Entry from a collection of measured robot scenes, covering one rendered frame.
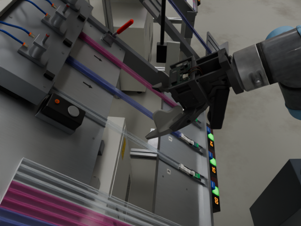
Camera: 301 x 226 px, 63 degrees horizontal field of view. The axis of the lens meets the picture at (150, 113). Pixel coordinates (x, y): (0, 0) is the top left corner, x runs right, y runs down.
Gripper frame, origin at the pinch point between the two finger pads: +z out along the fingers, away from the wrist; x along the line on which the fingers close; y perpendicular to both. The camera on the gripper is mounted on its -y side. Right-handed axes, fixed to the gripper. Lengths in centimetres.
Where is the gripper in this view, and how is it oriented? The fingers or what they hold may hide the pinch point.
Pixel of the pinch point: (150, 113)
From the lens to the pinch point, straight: 54.9
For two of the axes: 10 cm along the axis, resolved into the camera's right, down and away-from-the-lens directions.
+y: -5.3, -6.0, -6.0
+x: -0.9, 7.4, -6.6
